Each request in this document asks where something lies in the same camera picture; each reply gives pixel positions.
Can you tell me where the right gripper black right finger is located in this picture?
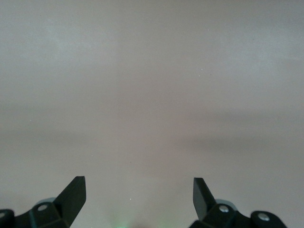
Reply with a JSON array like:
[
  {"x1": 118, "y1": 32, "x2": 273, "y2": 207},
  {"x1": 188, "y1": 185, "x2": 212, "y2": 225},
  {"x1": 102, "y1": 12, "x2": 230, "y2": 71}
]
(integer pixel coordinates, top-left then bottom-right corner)
[{"x1": 193, "y1": 177, "x2": 253, "y2": 228}]

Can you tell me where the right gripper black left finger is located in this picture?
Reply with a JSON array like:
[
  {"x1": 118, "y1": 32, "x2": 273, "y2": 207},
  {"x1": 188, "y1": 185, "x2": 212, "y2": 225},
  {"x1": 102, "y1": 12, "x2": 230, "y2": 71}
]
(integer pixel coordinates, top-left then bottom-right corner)
[{"x1": 13, "y1": 176, "x2": 87, "y2": 228}]

